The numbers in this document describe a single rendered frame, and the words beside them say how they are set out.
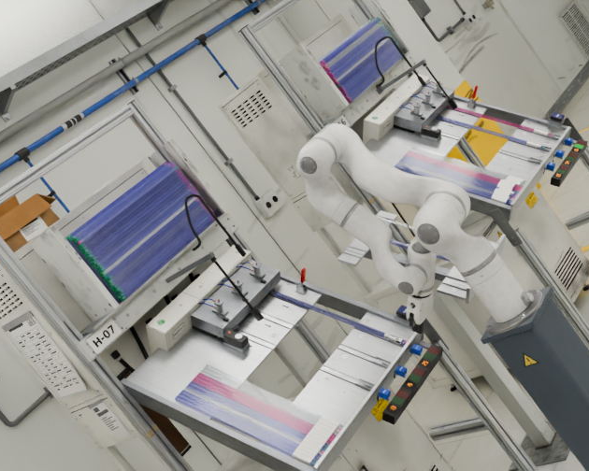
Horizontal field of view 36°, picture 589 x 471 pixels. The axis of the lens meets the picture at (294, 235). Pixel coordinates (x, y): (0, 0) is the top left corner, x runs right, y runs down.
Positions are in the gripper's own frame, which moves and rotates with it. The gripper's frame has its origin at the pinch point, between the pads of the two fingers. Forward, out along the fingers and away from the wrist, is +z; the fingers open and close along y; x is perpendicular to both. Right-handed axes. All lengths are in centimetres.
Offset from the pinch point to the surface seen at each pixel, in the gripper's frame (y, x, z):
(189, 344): -35, 65, 10
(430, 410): 77, 26, 129
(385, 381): -17.0, 2.3, 10.6
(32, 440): -37, 169, 119
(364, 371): -16.8, 10.0, 10.2
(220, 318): -24, 60, 4
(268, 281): -1, 56, 4
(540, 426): 35, -35, 62
